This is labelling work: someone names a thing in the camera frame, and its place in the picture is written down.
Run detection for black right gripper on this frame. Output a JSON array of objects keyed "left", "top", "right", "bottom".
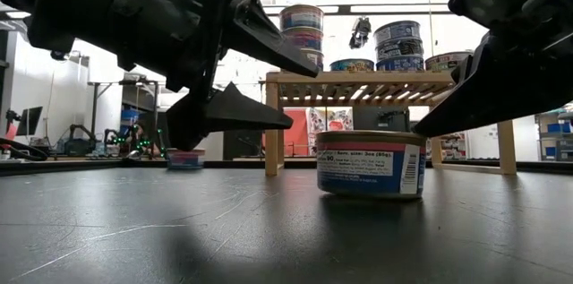
[{"left": 412, "top": 0, "right": 573, "bottom": 138}]

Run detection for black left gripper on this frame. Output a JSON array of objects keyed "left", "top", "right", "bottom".
[{"left": 107, "top": 0, "right": 321, "bottom": 153}]

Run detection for gold-lid can white label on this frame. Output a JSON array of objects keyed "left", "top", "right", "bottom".
[{"left": 300, "top": 48, "right": 325, "bottom": 72}]

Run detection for light blue tuna can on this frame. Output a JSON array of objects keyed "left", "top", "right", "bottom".
[{"left": 329, "top": 58, "right": 375, "bottom": 73}]

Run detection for pink and blue label can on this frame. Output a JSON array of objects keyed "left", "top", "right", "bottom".
[{"left": 167, "top": 148, "right": 207, "bottom": 171}]

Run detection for blue Wild Planet can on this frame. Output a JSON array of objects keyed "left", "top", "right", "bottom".
[{"left": 372, "top": 20, "right": 423, "bottom": 42}]

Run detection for silver-lid can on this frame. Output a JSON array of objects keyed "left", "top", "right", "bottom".
[{"left": 315, "top": 129, "right": 427, "bottom": 199}]

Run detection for wooden slatted shelf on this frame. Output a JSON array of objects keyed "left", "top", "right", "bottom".
[{"left": 263, "top": 70, "right": 518, "bottom": 176}]

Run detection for wooden rack blue bins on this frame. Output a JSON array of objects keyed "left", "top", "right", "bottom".
[{"left": 533, "top": 105, "right": 573, "bottom": 163}]

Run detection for white hanging cloth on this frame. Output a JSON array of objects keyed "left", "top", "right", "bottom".
[{"left": 206, "top": 131, "right": 225, "bottom": 162}]

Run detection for colourful poster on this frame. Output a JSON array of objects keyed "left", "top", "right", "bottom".
[{"left": 305, "top": 107, "right": 355, "bottom": 132}]

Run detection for person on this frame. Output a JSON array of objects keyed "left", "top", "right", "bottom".
[{"left": 133, "top": 122, "right": 157, "bottom": 156}]

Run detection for black background screen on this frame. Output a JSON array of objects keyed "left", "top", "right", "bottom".
[{"left": 353, "top": 107, "right": 411, "bottom": 133}]

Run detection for blue plastic bin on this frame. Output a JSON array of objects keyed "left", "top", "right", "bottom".
[{"left": 119, "top": 108, "right": 141, "bottom": 133}]

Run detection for black robot green lights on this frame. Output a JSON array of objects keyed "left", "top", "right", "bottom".
[{"left": 105, "top": 125, "right": 167, "bottom": 160}]

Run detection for black table mat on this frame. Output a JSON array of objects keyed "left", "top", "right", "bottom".
[{"left": 0, "top": 166, "right": 573, "bottom": 284}]

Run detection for black metal rack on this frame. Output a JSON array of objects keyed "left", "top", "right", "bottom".
[{"left": 87, "top": 78, "right": 160, "bottom": 149}]

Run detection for black monitor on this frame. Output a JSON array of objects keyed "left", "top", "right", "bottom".
[{"left": 15, "top": 105, "right": 45, "bottom": 137}]

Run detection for orange wall panel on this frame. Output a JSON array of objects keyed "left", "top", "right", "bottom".
[{"left": 284, "top": 108, "right": 311, "bottom": 158}]

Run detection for black hose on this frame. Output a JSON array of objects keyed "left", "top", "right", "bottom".
[{"left": 0, "top": 135, "right": 49, "bottom": 163}]

